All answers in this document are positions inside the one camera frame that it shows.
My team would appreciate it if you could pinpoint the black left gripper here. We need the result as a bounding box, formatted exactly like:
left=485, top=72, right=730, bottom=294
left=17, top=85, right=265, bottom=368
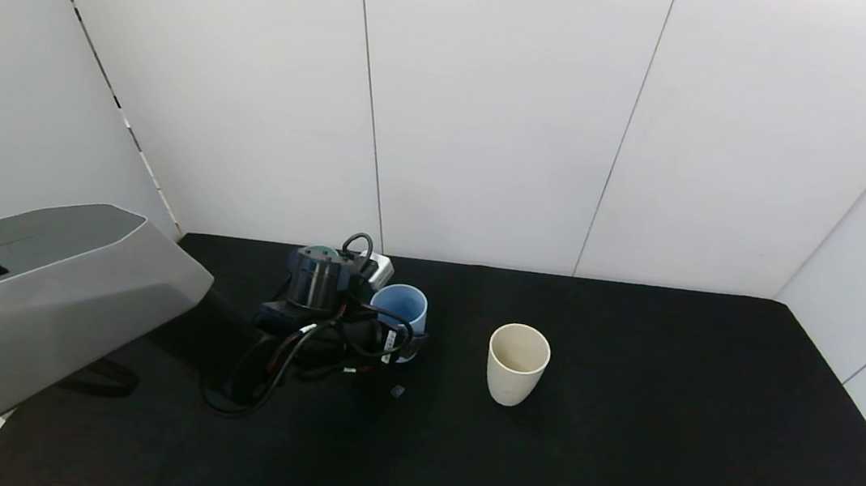
left=337, top=311, right=432, bottom=370

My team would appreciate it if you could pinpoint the light blue plastic cup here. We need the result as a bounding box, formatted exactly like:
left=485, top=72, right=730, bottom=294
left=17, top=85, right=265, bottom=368
left=365, top=280, right=432, bottom=368

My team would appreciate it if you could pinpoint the cream plastic cup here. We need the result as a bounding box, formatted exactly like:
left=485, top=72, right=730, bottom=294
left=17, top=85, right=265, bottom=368
left=482, top=320, right=555, bottom=411

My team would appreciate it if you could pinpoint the black woven table cover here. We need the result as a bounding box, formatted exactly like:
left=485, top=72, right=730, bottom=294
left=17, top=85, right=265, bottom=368
left=0, top=210, right=866, bottom=486

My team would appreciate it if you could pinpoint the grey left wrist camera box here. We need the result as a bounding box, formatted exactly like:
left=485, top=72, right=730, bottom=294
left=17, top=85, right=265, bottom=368
left=356, top=249, right=399, bottom=292

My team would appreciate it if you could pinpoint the thin black camera cable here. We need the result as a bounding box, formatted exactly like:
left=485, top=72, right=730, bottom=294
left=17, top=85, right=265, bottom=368
left=340, top=230, right=377, bottom=263

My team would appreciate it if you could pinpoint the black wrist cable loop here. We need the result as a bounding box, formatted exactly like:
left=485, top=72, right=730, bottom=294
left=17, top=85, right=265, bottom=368
left=197, top=303, right=412, bottom=437

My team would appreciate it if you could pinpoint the thick black arm base cable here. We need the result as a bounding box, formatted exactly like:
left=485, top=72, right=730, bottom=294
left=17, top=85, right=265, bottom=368
left=56, top=352, right=142, bottom=401

